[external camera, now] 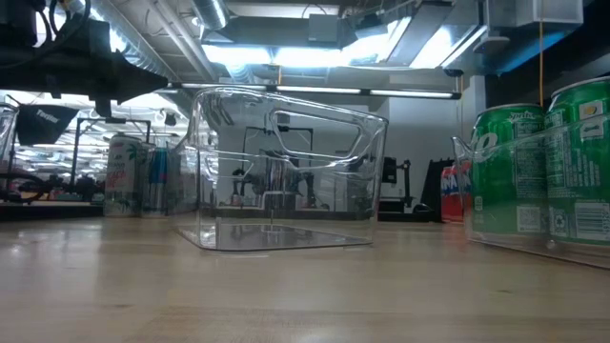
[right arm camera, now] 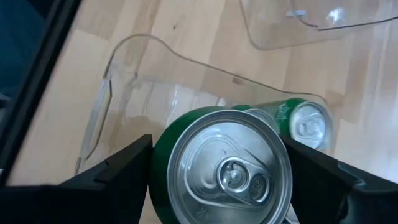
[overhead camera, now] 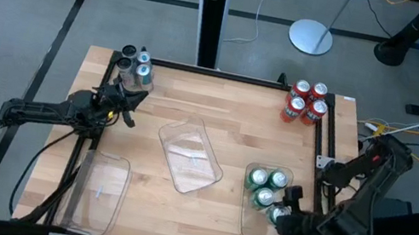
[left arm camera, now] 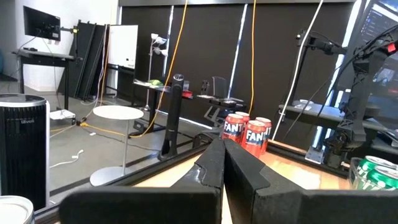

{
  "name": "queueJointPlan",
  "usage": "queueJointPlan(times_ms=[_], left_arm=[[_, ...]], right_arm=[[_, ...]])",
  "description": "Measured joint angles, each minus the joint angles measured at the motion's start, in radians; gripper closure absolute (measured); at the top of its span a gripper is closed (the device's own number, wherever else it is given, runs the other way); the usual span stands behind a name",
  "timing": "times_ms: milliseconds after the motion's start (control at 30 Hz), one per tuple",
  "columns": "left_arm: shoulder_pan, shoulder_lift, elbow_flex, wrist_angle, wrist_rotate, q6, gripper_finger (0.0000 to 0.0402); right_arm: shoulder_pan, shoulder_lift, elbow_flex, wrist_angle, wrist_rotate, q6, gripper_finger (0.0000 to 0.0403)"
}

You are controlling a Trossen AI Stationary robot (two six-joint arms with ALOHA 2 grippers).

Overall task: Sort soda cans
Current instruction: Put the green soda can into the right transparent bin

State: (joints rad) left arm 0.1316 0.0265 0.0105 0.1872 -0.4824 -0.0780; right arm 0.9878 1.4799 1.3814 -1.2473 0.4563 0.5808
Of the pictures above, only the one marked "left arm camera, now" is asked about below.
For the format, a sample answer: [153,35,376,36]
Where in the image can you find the black white tower fan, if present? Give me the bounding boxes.
[0,93,51,212]

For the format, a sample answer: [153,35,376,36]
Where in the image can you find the dark computer monitor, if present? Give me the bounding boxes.
[349,0,398,105]

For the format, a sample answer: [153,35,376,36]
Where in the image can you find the black monitor on arm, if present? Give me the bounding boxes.
[22,5,78,42]

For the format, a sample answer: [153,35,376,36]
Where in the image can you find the black leaning panels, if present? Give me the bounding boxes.
[67,19,109,101]

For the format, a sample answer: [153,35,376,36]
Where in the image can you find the clear plastic bin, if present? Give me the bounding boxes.
[348,156,398,191]

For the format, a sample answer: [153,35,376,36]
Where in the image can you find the red Fanta can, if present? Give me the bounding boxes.
[241,119,267,158]
[222,113,246,144]
[235,111,251,124]
[256,116,273,154]

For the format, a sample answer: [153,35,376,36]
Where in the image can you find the thin white floor cable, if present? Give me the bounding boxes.
[49,149,85,169]

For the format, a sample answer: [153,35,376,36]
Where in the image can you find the thick white cable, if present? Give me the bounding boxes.
[271,0,325,141]

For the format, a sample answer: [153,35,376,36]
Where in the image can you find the round white side table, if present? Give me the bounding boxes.
[89,105,145,187]

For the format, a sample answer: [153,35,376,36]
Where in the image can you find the yellow cable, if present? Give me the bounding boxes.
[49,0,189,139]
[248,0,257,116]

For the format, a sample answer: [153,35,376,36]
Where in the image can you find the black office desk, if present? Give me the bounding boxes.
[277,98,398,156]

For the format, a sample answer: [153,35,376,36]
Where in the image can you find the white floor box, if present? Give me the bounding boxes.
[49,109,76,121]

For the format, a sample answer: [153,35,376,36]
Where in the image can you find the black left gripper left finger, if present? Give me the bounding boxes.
[58,138,225,224]

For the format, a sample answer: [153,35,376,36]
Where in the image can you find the black standing desk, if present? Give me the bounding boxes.
[11,49,84,111]

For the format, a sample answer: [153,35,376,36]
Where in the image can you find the whiteboard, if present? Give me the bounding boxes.
[107,24,139,70]

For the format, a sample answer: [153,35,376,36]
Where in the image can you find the black work table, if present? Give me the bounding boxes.
[132,79,249,134]

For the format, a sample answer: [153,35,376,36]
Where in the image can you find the tall black cylindrical tower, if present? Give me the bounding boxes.
[157,73,185,162]

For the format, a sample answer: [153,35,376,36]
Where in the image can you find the white floor lamp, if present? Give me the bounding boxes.
[143,32,169,112]

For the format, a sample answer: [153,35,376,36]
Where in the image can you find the green Sprite can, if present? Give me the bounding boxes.
[356,155,397,184]
[366,166,398,191]

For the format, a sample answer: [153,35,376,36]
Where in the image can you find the silver arm base bracket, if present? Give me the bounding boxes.
[304,144,326,165]

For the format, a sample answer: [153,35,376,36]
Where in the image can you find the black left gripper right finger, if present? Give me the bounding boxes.
[223,139,398,224]

